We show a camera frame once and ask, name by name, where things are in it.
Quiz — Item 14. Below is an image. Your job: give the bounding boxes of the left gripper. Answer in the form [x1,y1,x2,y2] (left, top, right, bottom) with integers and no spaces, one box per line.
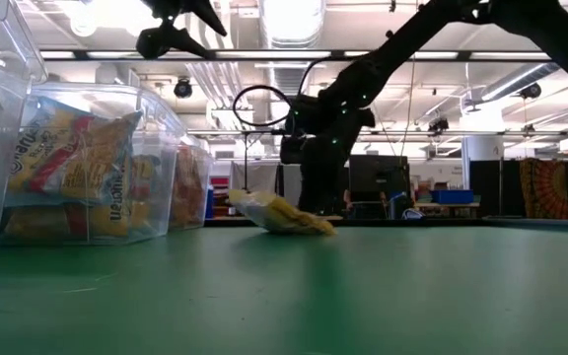
[135,0,229,60]

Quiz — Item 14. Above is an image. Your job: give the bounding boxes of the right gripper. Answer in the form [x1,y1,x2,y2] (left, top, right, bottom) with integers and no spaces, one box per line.
[278,91,379,214]

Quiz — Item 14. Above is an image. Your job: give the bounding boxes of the yellow chicken ramen packet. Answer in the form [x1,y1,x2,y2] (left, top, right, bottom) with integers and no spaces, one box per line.
[228,188,338,237]

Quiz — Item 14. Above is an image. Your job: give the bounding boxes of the red spicy chicken noodle packet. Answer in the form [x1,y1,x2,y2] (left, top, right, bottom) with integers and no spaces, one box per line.
[172,146,207,229]

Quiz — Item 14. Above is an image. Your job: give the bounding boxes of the black monitor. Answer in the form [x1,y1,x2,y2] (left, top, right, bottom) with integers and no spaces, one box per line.
[346,153,408,202]

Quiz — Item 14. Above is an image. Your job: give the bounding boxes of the grey hanging cloth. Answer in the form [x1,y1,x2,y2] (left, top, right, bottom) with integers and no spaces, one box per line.
[229,161,285,198]

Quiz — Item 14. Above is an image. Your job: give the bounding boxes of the overhead bar with light strips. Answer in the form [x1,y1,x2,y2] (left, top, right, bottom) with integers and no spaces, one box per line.
[39,47,556,63]

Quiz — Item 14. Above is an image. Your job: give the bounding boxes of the black metal rack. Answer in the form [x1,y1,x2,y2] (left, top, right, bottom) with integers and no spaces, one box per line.
[241,127,285,194]

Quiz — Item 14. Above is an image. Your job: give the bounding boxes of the blue storage crate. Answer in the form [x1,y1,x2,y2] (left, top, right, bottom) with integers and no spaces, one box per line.
[430,188,475,205]

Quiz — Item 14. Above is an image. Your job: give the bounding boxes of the black partition panels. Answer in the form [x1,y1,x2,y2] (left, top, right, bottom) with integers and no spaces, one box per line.
[468,158,568,221]

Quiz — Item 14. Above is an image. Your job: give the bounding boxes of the orange patterned tapestry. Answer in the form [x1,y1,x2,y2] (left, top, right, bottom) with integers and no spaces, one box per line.
[519,158,568,221]

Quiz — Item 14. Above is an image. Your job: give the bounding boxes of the black ceiling dome camera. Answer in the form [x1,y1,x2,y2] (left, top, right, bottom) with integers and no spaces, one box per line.
[520,82,543,102]
[173,77,194,100]

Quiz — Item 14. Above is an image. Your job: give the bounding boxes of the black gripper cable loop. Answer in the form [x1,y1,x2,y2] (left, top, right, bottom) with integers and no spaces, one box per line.
[232,83,298,129]

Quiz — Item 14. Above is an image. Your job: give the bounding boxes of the ribbed ceiling air duct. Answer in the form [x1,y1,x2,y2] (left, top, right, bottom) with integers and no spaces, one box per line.
[267,66,314,98]

